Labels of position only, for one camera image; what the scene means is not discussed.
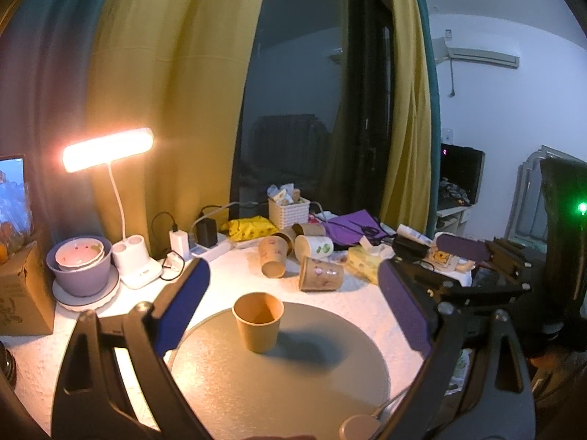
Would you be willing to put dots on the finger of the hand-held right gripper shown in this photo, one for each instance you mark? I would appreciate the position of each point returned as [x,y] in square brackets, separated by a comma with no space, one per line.
[461,247]
[477,286]

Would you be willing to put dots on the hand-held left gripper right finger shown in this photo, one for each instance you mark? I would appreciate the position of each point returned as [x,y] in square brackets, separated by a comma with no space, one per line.
[403,312]

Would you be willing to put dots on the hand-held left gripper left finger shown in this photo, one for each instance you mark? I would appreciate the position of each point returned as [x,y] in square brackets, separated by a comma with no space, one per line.
[183,302]

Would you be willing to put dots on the plain brown paper cup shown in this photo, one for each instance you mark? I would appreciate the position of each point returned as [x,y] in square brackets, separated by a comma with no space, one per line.
[257,325]

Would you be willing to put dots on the flower print paper cup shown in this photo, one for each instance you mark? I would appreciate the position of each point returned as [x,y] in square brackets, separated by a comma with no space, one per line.
[321,276]
[274,256]

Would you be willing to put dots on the white cup green print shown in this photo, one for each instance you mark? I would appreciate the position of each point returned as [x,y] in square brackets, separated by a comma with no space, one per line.
[316,246]

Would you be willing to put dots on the white mug yellow print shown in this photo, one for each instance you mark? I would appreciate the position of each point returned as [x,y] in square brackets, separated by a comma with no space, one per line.
[442,259]

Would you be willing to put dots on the white television stand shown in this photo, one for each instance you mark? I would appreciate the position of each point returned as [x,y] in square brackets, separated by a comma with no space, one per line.
[451,217]

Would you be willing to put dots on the small white charging case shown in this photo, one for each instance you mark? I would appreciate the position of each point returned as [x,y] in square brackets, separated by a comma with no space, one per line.
[173,263]

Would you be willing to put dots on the white power strip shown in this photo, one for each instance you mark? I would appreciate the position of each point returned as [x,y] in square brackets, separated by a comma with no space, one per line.
[212,251]

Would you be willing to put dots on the white desk lamp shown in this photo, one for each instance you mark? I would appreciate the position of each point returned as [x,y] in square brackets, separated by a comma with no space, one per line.
[137,266]

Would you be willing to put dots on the white plug charger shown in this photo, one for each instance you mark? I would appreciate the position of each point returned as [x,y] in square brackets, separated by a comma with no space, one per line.
[179,244]

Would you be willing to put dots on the yellow tissue box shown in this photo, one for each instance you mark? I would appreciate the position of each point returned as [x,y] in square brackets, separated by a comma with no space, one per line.
[362,263]

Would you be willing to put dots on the black power adapter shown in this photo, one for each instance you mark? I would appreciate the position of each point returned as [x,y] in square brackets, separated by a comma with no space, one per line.
[207,233]

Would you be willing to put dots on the white scalloped plate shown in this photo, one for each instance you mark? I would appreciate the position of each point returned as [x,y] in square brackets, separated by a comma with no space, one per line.
[110,291]

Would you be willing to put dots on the black television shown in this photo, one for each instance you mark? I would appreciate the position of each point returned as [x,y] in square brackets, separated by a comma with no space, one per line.
[463,169]

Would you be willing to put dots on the printed paper sheet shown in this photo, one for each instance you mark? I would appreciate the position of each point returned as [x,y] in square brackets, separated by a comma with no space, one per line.
[460,369]

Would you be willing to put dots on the yellow patterned cloth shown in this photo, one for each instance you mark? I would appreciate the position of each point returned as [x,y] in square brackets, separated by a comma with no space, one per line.
[250,228]

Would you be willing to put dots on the purple cloth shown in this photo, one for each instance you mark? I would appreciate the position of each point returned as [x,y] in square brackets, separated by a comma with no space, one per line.
[353,224]

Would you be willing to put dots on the purple bowl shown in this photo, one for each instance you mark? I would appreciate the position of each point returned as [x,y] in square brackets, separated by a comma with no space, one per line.
[82,282]

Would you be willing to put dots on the pink patterned bowl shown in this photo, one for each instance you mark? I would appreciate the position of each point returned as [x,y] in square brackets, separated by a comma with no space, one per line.
[78,254]

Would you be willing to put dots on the round grey mat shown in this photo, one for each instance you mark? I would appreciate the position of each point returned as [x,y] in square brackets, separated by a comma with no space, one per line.
[284,385]

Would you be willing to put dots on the white woven basket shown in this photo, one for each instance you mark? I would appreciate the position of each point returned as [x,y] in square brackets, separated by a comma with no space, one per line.
[289,214]

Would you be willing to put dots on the yellow curtain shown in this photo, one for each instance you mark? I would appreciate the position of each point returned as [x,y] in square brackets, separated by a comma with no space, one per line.
[408,114]
[183,78]

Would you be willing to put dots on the brown cardboard box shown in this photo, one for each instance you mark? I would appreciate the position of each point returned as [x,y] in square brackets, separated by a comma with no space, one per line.
[20,298]

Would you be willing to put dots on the black round object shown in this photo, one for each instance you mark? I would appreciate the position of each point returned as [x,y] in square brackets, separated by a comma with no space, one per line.
[7,364]

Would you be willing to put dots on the white air conditioner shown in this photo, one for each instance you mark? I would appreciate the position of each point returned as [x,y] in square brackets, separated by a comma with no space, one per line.
[481,55]

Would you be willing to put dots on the laptop screen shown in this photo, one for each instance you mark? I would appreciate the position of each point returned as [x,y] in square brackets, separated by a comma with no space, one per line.
[11,174]

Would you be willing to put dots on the dark glass sliding door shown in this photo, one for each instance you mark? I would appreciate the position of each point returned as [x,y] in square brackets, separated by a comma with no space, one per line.
[312,91]

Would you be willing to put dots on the grey metal frame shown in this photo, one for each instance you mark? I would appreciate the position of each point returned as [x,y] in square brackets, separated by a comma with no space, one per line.
[527,192]

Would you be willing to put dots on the white wall socket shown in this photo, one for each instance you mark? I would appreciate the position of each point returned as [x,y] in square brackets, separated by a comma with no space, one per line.
[447,135]

